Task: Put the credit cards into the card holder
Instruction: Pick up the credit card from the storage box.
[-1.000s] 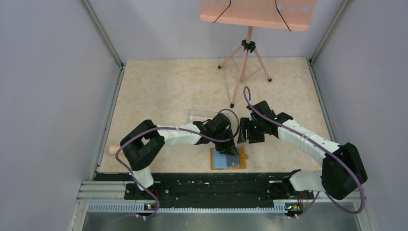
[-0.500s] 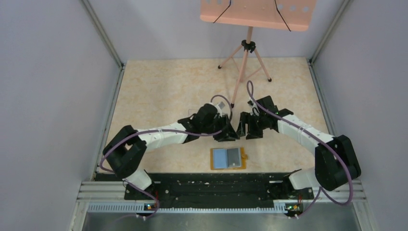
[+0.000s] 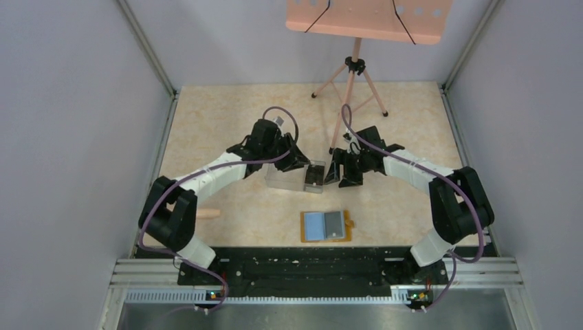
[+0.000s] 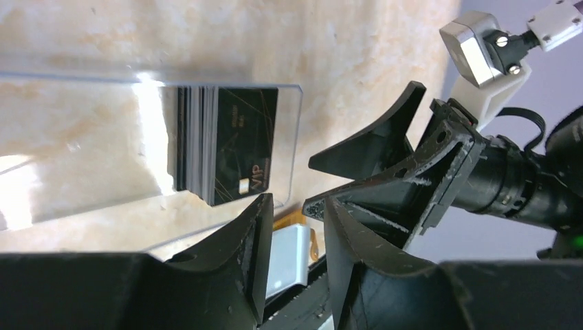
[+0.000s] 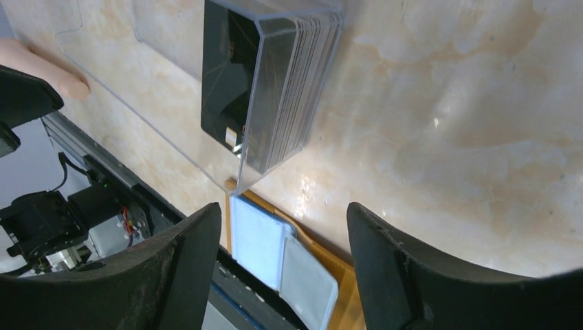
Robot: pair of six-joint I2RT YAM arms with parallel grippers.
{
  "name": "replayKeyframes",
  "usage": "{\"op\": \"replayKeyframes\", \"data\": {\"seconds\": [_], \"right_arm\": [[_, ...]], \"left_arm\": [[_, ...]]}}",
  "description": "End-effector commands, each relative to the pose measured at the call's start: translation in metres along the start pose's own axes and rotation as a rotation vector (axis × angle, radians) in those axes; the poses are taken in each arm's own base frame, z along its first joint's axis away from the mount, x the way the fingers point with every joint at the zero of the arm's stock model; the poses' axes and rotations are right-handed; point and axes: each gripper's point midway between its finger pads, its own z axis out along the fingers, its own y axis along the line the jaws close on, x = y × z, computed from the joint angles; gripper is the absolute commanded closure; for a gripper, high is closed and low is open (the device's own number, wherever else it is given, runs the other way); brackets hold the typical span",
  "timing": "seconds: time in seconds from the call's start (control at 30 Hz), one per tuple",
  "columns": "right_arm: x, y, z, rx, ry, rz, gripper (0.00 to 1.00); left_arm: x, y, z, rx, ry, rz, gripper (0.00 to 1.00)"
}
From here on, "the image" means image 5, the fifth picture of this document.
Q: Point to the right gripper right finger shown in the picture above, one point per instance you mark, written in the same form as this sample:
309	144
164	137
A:
405	283

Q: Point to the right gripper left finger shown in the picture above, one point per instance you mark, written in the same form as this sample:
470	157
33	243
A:
160	283

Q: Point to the orange leather card holder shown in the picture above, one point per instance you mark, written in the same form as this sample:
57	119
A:
317	285

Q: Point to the clear plastic card box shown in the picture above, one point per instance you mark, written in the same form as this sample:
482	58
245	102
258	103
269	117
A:
148	54

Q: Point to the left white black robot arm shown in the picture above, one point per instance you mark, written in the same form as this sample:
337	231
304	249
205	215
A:
24	98

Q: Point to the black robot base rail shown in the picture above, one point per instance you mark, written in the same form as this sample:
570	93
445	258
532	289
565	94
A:
43	222

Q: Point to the wooden handle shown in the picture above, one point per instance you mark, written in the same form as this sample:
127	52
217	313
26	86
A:
15	55

